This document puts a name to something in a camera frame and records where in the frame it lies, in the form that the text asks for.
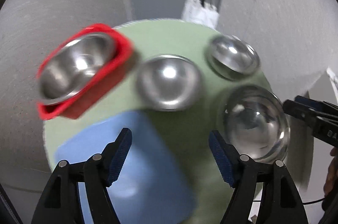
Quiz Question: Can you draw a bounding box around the medium steel bowl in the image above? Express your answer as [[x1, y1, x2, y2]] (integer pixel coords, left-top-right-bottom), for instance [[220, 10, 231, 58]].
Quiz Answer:
[[205, 35, 261, 80]]

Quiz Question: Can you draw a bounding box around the blue square plate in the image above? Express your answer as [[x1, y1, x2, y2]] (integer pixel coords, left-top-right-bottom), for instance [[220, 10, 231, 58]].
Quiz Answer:
[[54, 111, 196, 223]]

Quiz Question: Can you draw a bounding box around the small steel bowl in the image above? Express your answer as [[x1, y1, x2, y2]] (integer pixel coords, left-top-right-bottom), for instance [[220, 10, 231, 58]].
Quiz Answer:
[[135, 54, 204, 111]]

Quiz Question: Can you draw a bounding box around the large steel bowl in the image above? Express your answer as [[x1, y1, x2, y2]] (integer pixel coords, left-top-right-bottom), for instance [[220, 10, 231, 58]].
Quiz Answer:
[[38, 32, 117, 105]]

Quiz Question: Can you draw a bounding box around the red plastic square basin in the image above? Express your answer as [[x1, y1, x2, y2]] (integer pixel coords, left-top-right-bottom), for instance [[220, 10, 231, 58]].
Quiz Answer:
[[36, 23, 134, 121]]

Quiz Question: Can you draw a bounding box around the person's hand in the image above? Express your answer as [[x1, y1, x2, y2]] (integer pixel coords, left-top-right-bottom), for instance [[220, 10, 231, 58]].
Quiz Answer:
[[323, 147, 338, 197]]

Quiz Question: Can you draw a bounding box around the green white lace tablecloth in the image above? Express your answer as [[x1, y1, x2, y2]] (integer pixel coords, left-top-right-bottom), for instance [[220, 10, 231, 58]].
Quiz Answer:
[[44, 19, 270, 223]]

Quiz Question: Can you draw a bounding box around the white tote bag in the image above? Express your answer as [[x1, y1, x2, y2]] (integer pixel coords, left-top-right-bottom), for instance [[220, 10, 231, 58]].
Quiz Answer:
[[181, 0, 219, 29]]

